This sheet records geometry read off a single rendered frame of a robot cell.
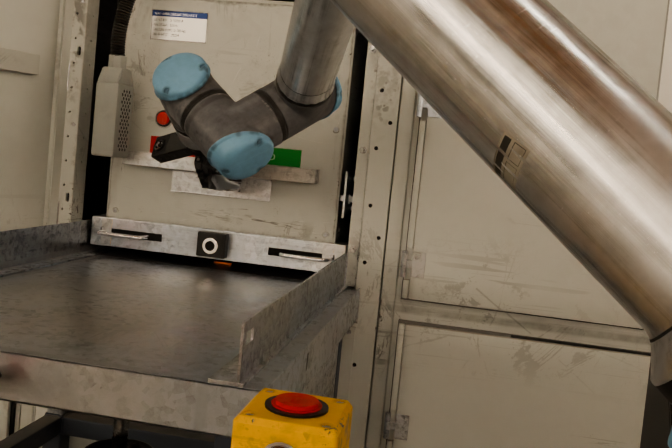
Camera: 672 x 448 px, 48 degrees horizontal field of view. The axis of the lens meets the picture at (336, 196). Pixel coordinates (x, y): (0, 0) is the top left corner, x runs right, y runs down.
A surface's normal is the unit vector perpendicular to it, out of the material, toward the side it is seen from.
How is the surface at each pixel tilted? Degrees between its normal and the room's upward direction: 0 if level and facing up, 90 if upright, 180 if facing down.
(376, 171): 90
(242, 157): 129
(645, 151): 68
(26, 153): 90
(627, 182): 82
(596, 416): 90
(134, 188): 90
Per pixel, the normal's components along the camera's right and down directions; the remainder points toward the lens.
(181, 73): -0.14, -0.52
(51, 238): 0.98, 0.11
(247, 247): -0.17, 0.04
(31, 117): 0.82, 0.11
